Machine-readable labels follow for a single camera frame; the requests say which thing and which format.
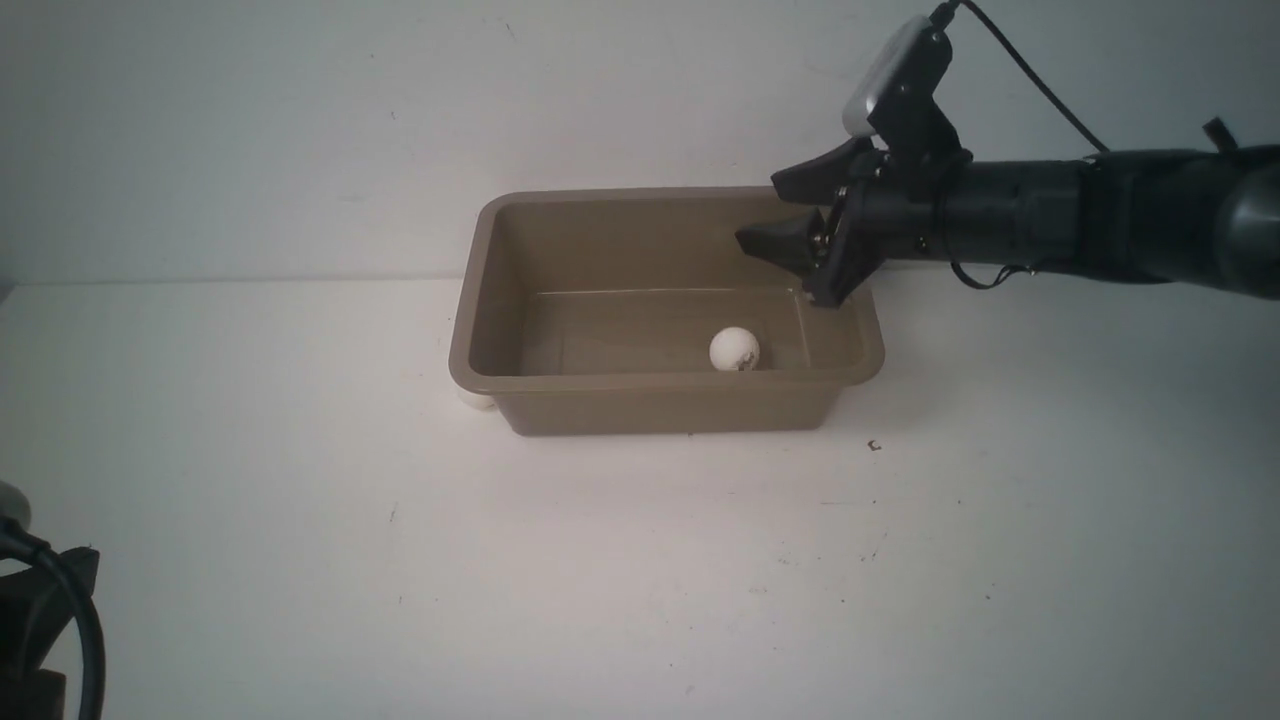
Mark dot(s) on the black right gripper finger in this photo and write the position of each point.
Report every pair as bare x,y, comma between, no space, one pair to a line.
798,246
817,182

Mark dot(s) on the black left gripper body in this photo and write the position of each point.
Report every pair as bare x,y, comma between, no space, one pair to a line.
38,604

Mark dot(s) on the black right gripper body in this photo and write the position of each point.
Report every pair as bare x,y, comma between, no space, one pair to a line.
919,148

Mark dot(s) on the white ping-pong ball with mark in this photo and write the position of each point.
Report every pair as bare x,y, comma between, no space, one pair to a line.
734,349

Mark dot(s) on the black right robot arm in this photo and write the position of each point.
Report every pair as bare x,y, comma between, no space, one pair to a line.
1133,217

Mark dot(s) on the tan plastic bin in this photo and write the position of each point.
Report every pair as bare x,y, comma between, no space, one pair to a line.
590,312

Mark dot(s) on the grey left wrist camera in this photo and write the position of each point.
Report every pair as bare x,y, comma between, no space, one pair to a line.
15,505

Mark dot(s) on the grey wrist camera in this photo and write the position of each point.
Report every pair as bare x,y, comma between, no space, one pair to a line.
15,505
880,76

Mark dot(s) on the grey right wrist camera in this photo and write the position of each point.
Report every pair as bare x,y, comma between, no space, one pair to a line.
880,76

